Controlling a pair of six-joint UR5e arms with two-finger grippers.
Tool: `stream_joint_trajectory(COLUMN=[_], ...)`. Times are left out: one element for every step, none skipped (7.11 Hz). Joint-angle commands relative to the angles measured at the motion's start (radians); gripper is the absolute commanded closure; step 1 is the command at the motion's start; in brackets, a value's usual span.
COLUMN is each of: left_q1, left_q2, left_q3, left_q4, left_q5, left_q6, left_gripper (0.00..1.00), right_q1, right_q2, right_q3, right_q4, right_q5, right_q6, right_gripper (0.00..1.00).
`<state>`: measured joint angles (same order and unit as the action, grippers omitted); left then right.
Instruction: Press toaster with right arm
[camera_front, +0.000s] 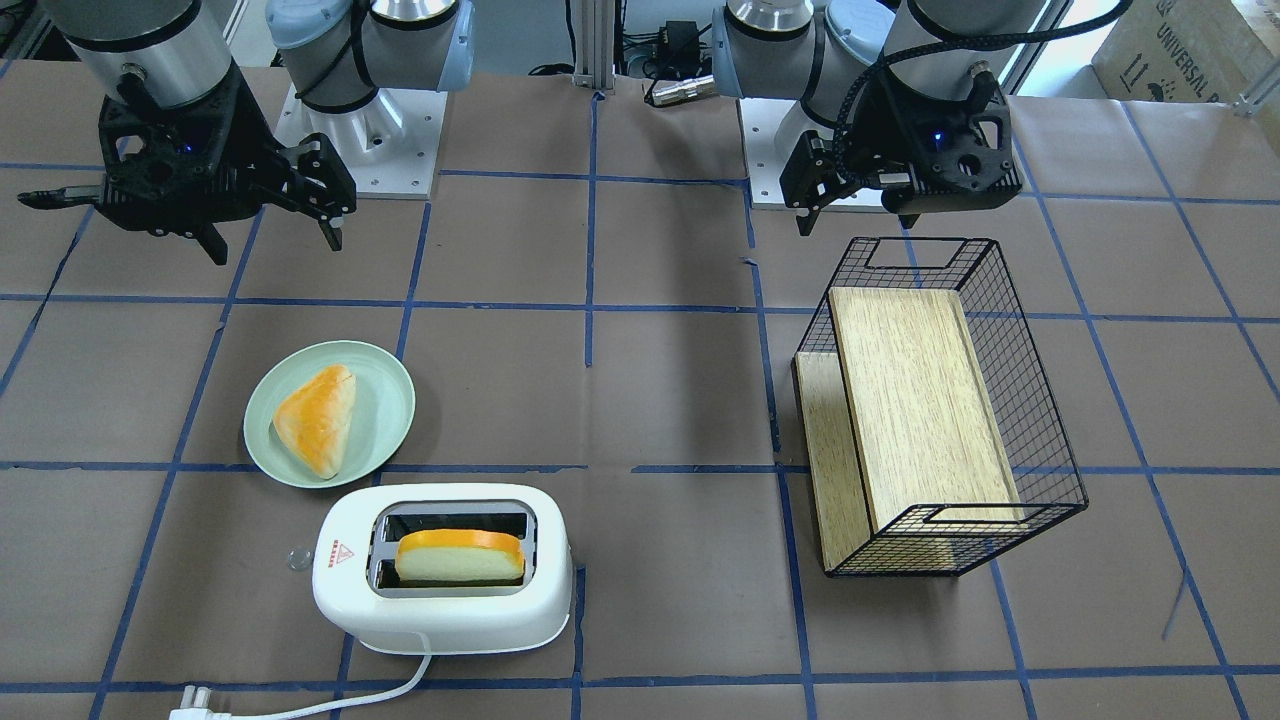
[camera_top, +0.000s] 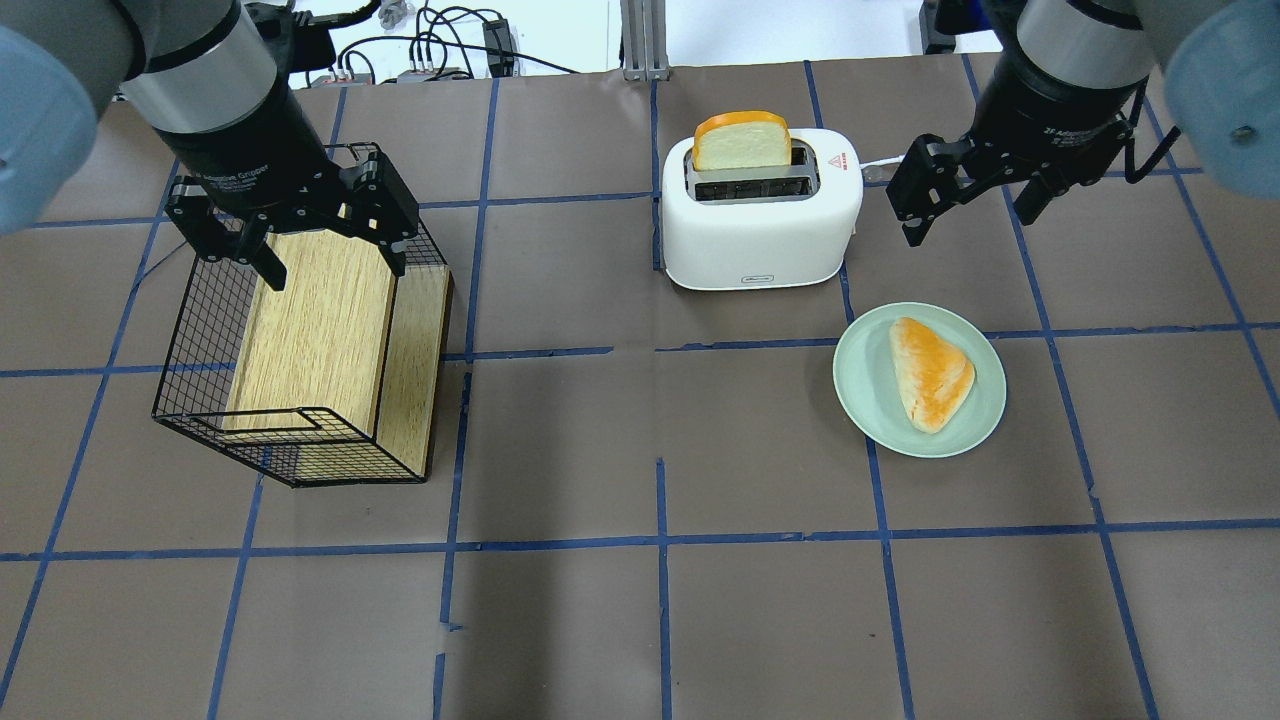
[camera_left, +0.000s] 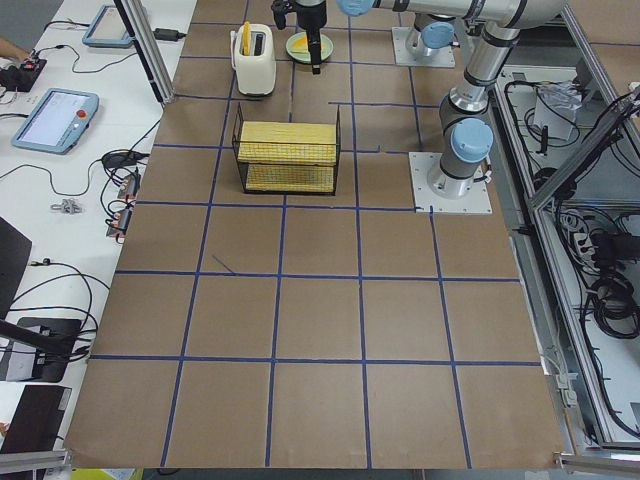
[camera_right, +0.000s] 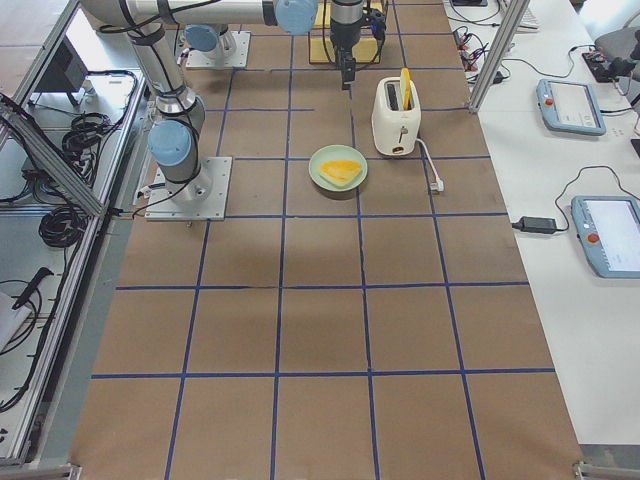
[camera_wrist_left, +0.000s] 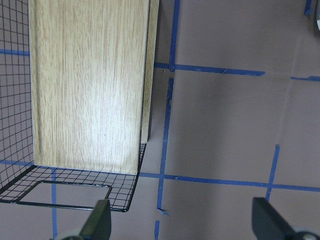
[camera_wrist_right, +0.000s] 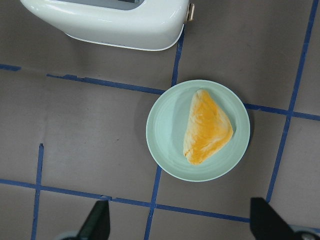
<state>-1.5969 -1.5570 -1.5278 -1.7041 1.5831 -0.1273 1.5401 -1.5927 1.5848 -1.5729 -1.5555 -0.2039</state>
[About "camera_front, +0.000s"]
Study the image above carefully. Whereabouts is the wooden board in basket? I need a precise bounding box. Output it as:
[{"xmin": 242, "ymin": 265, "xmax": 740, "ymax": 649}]
[{"xmin": 794, "ymin": 287, "xmax": 1029, "ymax": 577}]

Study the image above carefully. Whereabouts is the triangular bread on plate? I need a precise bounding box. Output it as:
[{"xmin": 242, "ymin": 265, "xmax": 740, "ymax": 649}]
[{"xmin": 271, "ymin": 364, "xmax": 358, "ymax": 479}]

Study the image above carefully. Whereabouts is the cardboard box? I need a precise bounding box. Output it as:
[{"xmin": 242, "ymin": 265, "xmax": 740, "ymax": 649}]
[{"xmin": 1092, "ymin": 1, "xmax": 1279, "ymax": 102}]

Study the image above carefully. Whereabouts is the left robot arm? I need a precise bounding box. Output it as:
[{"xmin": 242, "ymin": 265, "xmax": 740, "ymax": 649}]
[{"xmin": 710, "ymin": 1, "xmax": 1039, "ymax": 236}]

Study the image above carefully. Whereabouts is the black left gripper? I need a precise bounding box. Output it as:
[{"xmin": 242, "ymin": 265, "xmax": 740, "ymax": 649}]
[{"xmin": 780, "ymin": 61, "xmax": 1023, "ymax": 237}]

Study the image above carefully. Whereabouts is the light green plate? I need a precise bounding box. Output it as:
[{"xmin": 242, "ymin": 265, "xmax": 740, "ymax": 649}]
[{"xmin": 242, "ymin": 340, "xmax": 416, "ymax": 489}]

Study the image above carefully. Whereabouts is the white two-slot toaster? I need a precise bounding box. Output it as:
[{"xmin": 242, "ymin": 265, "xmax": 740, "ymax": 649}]
[{"xmin": 312, "ymin": 483, "xmax": 573, "ymax": 655}]

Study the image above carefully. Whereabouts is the toast slice in toaster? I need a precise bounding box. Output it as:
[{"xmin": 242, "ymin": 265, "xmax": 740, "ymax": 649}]
[{"xmin": 394, "ymin": 528, "xmax": 525, "ymax": 584}]

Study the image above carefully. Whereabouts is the black power adapter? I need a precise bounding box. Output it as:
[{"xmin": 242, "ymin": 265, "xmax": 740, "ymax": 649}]
[{"xmin": 655, "ymin": 20, "xmax": 700, "ymax": 65}]

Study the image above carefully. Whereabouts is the black wire basket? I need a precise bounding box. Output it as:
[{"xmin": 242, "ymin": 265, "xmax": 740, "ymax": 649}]
[{"xmin": 797, "ymin": 237, "xmax": 1088, "ymax": 577}]

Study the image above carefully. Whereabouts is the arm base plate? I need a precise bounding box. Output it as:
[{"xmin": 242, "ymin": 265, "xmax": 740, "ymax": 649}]
[
  {"xmin": 275, "ymin": 88, "xmax": 451, "ymax": 200},
  {"xmin": 739, "ymin": 97, "xmax": 833, "ymax": 211}
]

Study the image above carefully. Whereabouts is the white toaster power cable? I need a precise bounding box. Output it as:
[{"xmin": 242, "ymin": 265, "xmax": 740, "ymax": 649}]
[{"xmin": 168, "ymin": 646, "xmax": 435, "ymax": 720}]

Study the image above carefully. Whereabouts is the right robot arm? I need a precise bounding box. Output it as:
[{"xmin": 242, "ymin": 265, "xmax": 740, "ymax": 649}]
[{"xmin": 18, "ymin": 1, "xmax": 474, "ymax": 265}]

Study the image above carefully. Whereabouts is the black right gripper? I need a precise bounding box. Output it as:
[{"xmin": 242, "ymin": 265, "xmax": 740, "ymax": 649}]
[{"xmin": 17, "ymin": 65, "xmax": 357, "ymax": 252}]

